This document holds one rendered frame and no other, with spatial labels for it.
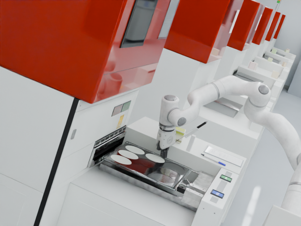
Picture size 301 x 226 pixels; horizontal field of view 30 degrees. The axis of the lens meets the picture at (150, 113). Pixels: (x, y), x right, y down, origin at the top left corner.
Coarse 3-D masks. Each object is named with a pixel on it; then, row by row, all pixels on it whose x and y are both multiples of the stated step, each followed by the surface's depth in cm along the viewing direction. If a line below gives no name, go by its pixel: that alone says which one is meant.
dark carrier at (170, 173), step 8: (128, 144) 285; (112, 152) 265; (112, 160) 255; (136, 160) 266; (144, 160) 271; (168, 160) 283; (136, 168) 256; (144, 168) 260; (152, 168) 263; (160, 168) 267; (168, 168) 271; (176, 168) 275; (184, 168) 279; (152, 176) 253; (160, 176) 257; (168, 176) 260; (176, 176) 264; (168, 184) 250
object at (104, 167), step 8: (104, 168) 261; (112, 168) 260; (120, 176) 259; (128, 176) 258; (136, 184) 258; (144, 184) 256; (152, 192) 256; (160, 192) 255; (168, 192) 255; (176, 200) 253; (192, 208) 252
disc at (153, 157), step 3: (147, 156) 277; (150, 156) 279; (153, 156) 280; (156, 156) 282; (159, 156) 283; (150, 159) 275; (153, 159) 276; (156, 159) 278; (159, 159) 279; (162, 159) 281; (159, 162) 275; (162, 162) 276
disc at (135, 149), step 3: (126, 147) 280; (129, 147) 282; (132, 147) 283; (135, 147) 285; (129, 150) 277; (132, 150) 278; (135, 150) 280; (138, 150) 282; (141, 150) 283; (138, 153) 277; (141, 153) 279
